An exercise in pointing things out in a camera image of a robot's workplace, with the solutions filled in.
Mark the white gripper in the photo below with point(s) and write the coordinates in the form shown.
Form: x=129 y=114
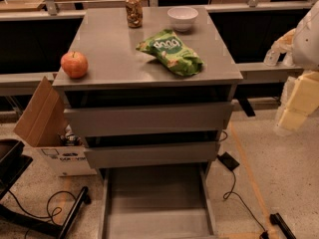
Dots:
x=307 y=42

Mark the red apple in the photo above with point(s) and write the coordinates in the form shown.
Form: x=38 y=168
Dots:
x=75 y=65

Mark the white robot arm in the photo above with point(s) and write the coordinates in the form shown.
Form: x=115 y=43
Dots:
x=303 y=43

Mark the grey top drawer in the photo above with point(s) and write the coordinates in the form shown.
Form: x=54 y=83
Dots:
x=149 y=119

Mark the grey middle drawer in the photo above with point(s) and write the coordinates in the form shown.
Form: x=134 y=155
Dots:
x=143 y=155

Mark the grey drawer cabinet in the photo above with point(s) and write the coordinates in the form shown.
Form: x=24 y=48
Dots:
x=121 y=76

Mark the grey open bottom drawer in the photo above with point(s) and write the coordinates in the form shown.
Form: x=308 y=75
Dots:
x=156 y=202

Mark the right sanitizer pump bottle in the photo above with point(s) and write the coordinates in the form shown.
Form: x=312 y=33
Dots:
x=288 y=60

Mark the sanitizer pump bottle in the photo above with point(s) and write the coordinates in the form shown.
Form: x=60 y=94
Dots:
x=271 y=58
x=288 y=60

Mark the left sanitizer pump bottle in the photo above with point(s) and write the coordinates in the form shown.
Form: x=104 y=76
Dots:
x=271 y=58

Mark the black power adapter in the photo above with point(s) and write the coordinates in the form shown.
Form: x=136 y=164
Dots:
x=228 y=161

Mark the black bar on floor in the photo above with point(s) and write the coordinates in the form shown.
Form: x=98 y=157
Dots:
x=276 y=219

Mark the green chip bag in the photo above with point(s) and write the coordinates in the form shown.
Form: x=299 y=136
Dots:
x=172 y=52

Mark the white bowl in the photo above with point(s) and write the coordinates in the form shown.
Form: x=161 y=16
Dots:
x=182 y=18

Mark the patterned drink can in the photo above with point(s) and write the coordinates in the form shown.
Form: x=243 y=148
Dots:
x=134 y=13

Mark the cardboard box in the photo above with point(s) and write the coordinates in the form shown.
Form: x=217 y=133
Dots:
x=43 y=126

